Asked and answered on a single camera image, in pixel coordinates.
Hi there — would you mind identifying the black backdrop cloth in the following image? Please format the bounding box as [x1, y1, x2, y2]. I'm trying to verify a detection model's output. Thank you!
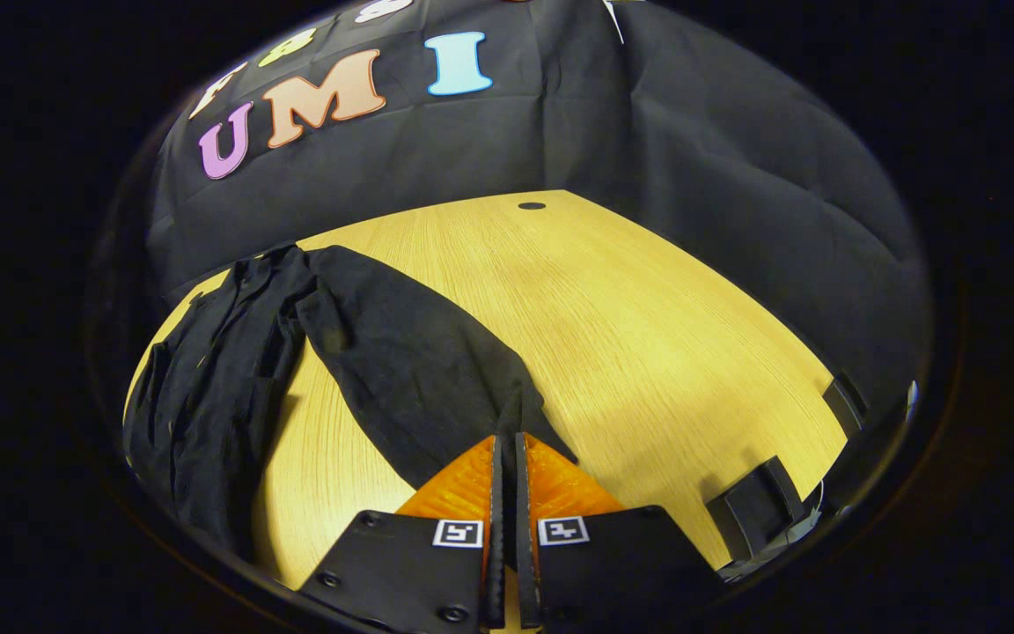
[93, 0, 932, 494]

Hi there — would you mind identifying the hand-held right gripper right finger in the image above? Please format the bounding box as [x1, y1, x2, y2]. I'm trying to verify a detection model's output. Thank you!
[514, 431, 726, 634]

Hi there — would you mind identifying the black table edge bracket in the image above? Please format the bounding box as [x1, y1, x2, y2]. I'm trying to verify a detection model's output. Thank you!
[706, 455, 812, 564]
[822, 372, 871, 434]

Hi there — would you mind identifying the black buttoned jacket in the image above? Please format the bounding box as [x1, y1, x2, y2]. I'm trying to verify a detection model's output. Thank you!
[122, 244, 578, 564]

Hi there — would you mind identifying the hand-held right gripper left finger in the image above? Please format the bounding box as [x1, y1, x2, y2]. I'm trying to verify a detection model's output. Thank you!
[298, 434, 508, 634]

